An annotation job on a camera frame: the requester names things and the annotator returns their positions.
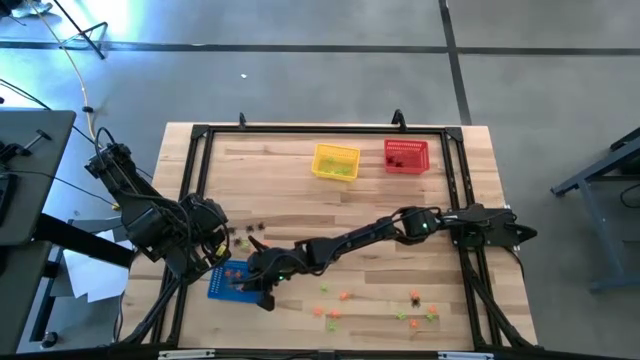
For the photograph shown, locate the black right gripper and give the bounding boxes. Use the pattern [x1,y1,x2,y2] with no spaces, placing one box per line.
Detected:
[246,234,306,313]

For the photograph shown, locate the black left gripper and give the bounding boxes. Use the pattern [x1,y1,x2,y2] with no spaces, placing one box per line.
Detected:
[172,227,232,285]

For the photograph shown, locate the blue plastic basket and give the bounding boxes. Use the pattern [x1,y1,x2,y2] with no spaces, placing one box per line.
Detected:
[206,258,265,305]

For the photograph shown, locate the white label strip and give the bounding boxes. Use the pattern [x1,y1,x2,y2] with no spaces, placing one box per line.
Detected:
[437,351,495,360]
[157,349,217,360]

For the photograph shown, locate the white paper sheets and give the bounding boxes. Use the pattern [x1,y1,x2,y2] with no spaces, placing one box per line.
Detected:
[62,229,135,304]

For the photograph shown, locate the black desk beam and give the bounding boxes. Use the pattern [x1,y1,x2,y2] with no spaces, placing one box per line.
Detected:
[32,213,135,269]

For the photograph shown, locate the yellow plastic basket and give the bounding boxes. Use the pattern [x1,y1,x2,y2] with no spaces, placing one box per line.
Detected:
[310,143,362,182]

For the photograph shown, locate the dark grey desk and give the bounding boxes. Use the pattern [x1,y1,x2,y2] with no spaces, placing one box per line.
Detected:
[0,239,54,357]

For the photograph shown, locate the red plastic basket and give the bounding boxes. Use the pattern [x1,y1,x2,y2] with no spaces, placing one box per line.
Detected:
[383,138,431,175]

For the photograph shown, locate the black desk clamp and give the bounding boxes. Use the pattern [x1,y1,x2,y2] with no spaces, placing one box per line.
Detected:
[0,128,53,164]

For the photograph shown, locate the black tripod stand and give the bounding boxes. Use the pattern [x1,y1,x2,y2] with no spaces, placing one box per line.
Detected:
[52,0,110,61]

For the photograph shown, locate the person's shoe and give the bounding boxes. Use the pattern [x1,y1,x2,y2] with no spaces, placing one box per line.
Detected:
[0,0,54,19]

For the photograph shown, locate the yellow floor cable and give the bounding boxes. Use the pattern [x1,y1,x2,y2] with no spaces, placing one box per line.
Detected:
[24,0,124,211]

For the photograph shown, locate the blue-grey table frame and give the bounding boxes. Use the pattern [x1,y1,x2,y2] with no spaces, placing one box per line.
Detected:
[549,127,640,294]

